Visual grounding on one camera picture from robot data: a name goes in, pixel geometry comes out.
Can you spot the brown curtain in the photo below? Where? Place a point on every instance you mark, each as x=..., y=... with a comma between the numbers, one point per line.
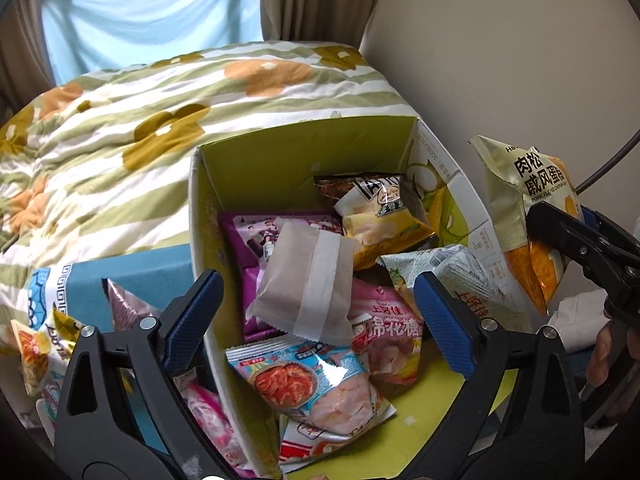
x=320, y=0
x=20, y=45

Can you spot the light blue cloth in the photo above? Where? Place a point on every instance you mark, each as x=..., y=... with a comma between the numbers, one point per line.
x=150, y=10

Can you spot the mauve snack packet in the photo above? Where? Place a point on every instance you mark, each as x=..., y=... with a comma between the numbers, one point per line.
x=127, y=305

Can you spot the beige orange cake packet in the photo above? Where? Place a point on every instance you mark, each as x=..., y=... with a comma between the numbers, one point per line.
x=505, y=195

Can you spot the pile of snack packets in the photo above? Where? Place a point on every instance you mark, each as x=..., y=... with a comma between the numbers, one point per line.
x=300, y=280

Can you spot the floral striped quilt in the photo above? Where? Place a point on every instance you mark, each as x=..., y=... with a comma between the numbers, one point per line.
x=150, y=125

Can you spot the yellow noodle snack packet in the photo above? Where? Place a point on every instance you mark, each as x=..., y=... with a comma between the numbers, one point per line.
x=37, y=355

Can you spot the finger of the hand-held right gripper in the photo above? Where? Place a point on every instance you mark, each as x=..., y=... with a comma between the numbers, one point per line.
x=570, y=235
x=617, y=235

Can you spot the person's right hand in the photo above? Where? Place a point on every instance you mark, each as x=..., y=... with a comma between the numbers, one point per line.
x=600, y=355

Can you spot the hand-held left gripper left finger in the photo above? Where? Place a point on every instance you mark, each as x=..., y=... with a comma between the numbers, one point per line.
x=192, y=310

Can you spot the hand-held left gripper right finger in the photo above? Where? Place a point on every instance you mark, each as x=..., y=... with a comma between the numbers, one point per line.
x=445, y=320

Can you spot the green cardboard box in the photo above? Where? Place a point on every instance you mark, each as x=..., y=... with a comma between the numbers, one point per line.
x=300, y=160

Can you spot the pink snack packet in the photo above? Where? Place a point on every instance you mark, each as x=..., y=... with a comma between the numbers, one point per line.
x=210, y=410

